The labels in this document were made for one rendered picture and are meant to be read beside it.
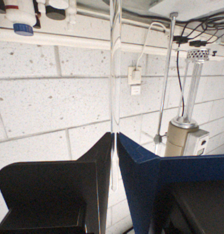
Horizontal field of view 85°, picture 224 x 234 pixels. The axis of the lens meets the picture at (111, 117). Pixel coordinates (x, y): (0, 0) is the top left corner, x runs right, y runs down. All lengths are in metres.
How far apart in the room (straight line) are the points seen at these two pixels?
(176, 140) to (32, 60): 0.59
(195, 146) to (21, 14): 0.60
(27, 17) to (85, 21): 0.21
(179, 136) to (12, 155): 0.65
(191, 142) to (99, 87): 0.43
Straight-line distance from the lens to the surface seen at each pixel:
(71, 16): 0.45
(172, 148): 0.54
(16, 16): 0.42
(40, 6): 0.44
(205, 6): 0.60
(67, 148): 0.66
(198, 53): 0.49
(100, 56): 0.61
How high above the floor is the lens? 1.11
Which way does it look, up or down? 20 degrees up
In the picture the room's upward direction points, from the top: 180 degrees clockwise
